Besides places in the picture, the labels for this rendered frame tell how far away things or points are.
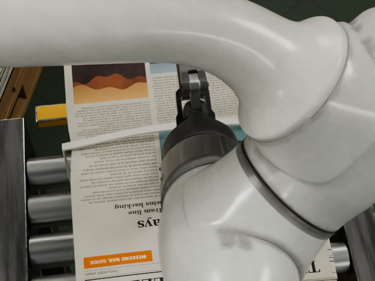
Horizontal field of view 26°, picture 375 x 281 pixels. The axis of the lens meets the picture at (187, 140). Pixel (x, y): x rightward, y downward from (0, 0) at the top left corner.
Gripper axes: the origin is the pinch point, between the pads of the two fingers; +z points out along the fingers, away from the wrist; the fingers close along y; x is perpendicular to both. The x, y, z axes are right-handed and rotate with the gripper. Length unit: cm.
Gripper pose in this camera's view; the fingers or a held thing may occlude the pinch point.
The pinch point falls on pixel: (182, 74)
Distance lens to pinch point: 93.8
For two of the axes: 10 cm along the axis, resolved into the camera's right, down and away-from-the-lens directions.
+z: -1.1, -5.1, 8.5
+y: 0.6, 8.5, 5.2
